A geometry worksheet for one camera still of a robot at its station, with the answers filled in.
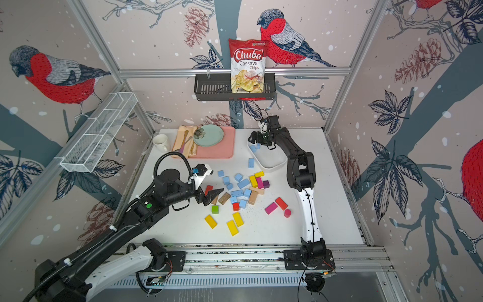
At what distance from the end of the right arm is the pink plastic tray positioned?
0.15 m

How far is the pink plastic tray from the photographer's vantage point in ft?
3.60

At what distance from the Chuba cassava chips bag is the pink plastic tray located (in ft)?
1.17
